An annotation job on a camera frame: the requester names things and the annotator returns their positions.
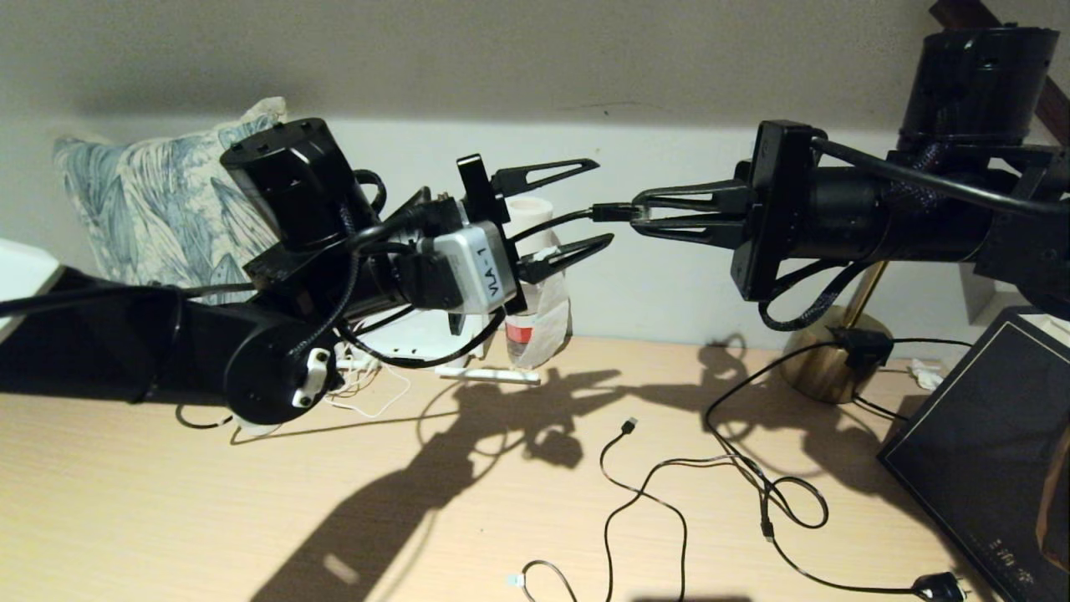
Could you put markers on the white router with antennas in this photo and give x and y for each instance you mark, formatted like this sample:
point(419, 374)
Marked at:
point(493, 376)

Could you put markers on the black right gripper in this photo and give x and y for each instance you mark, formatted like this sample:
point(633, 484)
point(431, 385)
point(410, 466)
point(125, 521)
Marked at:
point(777, 209)

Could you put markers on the brass desk lamp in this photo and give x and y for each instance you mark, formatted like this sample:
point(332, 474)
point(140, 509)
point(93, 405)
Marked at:
point(827, 368)

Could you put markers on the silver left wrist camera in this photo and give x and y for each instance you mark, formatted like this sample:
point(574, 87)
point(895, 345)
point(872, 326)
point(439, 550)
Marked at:
point(476, 267)

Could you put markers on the clear bottle with red label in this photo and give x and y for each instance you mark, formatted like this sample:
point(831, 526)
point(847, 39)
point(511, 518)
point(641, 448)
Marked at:
point(520, 334)

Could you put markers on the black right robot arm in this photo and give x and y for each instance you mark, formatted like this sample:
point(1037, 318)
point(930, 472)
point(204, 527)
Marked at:
point(945, 217)

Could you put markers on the small crumpled white paper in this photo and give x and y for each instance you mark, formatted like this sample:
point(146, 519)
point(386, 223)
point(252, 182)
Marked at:
point(924, 374)

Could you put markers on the blue leaf print pillow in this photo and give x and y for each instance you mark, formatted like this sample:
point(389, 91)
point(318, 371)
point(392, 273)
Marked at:
point(150, 201)

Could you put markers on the white paper roll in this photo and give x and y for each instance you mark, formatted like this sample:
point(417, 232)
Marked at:
point(535, 213)

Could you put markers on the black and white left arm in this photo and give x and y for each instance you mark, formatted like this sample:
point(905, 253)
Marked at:
point(100, 343)

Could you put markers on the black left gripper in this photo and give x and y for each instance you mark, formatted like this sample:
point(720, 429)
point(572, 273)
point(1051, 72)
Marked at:
point(481, 188)

